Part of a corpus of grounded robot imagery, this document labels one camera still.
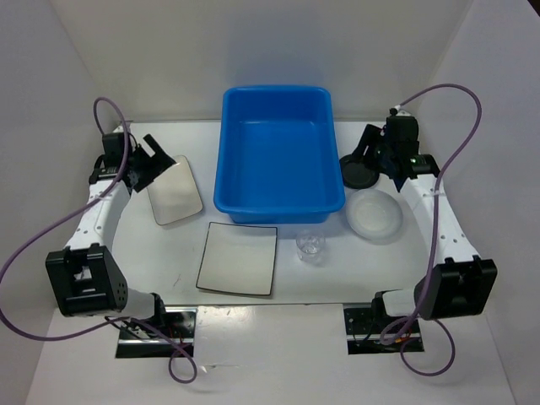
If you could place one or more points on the white round bowl plate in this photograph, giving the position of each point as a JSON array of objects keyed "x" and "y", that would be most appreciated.
[{"x": 374, "y": 215}]

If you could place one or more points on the small rectangular white plate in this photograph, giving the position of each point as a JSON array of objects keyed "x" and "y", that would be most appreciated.
[{"x": 174, "y": 195}]

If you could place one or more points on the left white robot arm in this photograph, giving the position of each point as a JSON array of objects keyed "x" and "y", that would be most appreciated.
[{"x": 85, "y": 278}]

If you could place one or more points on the small black round plate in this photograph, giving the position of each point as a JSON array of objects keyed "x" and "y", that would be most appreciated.
[{"x": 355, "y": 175}]

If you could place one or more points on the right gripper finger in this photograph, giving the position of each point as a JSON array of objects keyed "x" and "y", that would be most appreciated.
[
  {"x": 369, "y": 157},
  {"x": 370, "y": 138}
]

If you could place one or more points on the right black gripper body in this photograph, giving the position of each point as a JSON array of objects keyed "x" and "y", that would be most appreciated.
[{"x": 386, "y": 151}]

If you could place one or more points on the blue plastic bin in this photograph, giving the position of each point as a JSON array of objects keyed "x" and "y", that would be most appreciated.
[{"x": 278, "y": 156}]

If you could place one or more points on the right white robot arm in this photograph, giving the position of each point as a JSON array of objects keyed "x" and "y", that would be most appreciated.
[{"x": 458, "y": 281}]

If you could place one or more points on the large square white plate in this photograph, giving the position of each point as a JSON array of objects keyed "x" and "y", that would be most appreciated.
[{"x": 238, "y": 260}]

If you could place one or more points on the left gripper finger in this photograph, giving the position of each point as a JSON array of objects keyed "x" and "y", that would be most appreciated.
[
  {"x": 153, "y": 144},
  {"x": 148, "y": 172}
]

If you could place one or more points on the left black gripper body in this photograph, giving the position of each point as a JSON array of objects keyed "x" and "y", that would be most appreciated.
[{"x": 137, "y": 153}]

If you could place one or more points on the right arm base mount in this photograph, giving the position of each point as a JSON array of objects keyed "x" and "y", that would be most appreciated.
[{"x": 363, "y": 328}]

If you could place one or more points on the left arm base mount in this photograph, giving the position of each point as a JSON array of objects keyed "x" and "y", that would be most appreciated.
[{"x": 139, "y": 342}]

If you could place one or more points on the clear plastic cup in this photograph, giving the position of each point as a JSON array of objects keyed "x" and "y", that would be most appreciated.
[{"x": 311, "y": 246}]

